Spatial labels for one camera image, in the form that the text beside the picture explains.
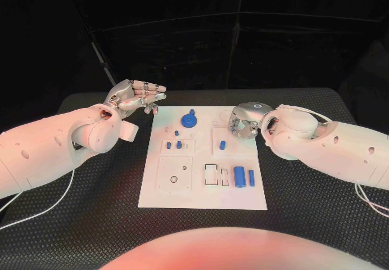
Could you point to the blue gear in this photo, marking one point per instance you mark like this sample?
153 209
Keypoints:
189 120

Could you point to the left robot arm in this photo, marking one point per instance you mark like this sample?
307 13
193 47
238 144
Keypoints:
45 145

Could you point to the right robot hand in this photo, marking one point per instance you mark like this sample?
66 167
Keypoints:
248 118

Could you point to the thin blue cylinder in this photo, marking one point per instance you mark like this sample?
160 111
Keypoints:
251 178

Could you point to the blue block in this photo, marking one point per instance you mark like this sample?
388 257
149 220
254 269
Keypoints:
222 145

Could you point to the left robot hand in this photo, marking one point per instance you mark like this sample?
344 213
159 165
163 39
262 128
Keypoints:
133 95

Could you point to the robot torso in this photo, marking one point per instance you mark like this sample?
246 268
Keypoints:
239 251

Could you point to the thick blue cylinder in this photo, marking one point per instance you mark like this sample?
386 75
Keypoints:
239 176

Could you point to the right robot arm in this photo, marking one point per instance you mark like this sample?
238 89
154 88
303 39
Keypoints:
319 143

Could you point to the white task board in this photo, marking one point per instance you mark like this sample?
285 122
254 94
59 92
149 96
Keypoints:
200 168

